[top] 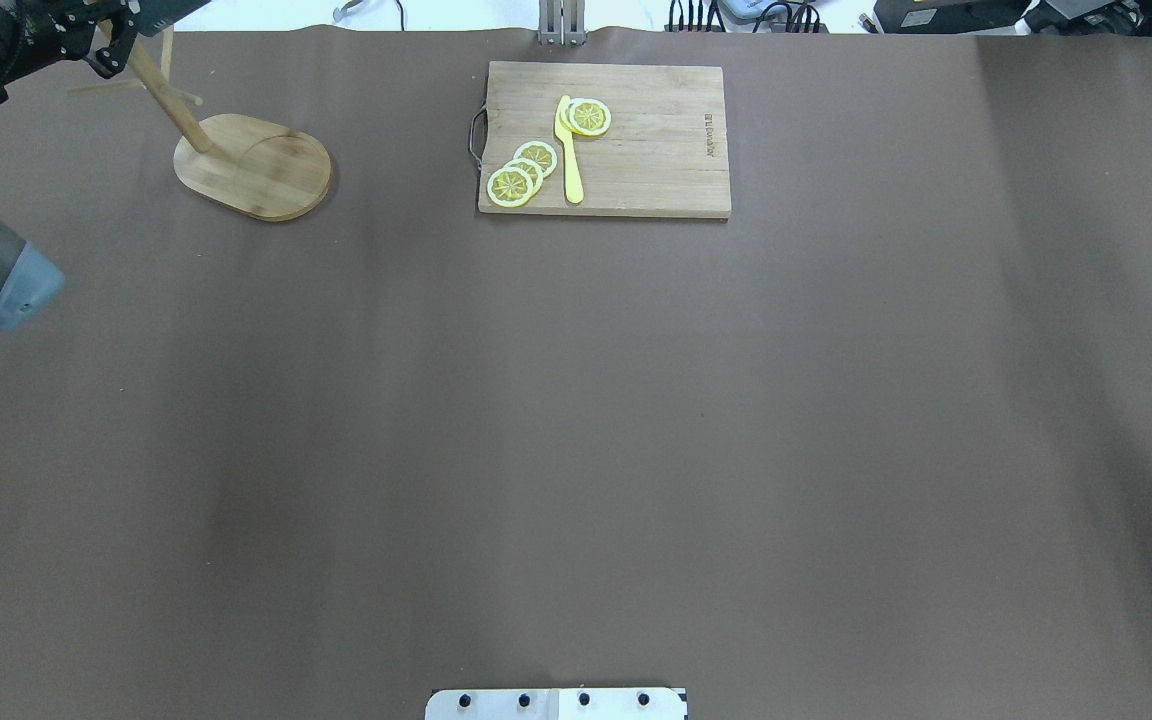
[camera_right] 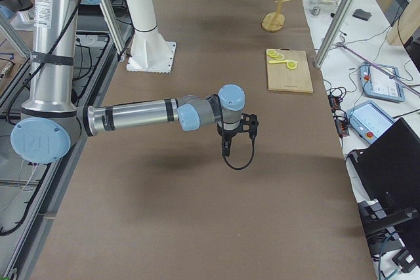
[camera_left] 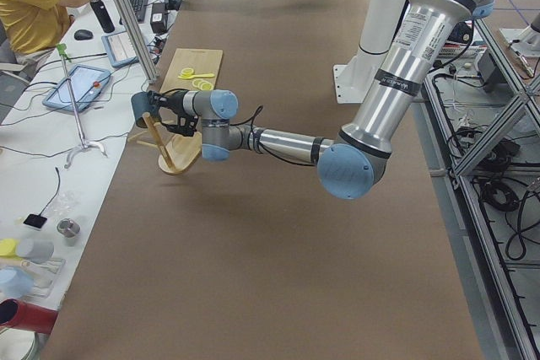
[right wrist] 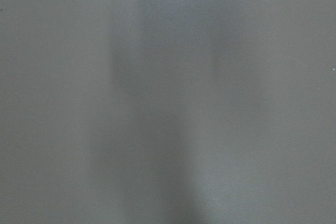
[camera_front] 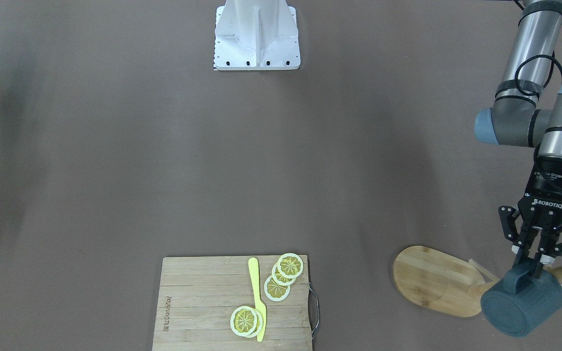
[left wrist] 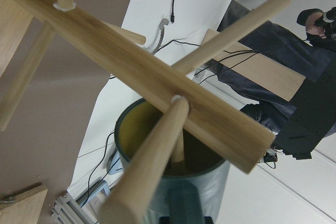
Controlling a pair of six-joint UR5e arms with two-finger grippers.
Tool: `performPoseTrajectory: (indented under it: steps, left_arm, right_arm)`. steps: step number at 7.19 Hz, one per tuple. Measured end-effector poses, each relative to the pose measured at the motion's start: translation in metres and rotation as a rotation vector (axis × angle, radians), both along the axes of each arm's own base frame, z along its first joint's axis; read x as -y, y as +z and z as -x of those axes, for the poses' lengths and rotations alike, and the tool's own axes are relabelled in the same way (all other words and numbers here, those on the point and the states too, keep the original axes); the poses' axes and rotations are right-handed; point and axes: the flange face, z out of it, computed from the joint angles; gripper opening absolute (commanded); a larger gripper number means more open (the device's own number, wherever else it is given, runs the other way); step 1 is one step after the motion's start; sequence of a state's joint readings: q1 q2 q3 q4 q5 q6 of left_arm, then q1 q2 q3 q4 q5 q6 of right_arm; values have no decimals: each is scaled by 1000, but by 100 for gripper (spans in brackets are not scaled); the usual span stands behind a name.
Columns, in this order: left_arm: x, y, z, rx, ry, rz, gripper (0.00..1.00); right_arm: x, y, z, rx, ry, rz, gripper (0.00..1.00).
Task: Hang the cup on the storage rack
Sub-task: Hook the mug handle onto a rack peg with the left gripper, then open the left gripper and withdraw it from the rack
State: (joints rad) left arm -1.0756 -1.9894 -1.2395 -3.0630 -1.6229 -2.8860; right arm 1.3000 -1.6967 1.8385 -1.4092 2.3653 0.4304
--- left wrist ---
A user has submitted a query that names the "blue-grey cup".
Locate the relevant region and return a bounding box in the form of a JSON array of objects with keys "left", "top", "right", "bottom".
[{"left": 114, "top": 99, "right": 229, "bottom": 223}]

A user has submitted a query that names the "wooden cup storage rack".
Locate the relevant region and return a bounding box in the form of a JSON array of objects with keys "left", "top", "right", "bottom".
[{"left": 1, "top": 0, "right": 274, "bottom": 223}]

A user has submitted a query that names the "wooden board on desk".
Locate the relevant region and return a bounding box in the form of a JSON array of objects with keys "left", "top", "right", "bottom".
[{"left": 200, "top": 29, "right": 306, "bottom": 101}]

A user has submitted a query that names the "person in dark clothes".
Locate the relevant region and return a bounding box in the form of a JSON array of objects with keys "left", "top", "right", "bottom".
[{"left": 211, "top": 8, "right": 335, "bottom": 159}]

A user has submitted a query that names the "bamboo cutting board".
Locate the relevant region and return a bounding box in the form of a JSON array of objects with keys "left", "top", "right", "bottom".
[{"left": 1, "top": 185, "right": 48, "bottom": 224}]

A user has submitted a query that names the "aluminium frame post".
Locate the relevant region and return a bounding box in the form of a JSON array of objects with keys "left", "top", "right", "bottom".
[{"left": 50, "top": 193, "right": 100, "bottom": 224}]

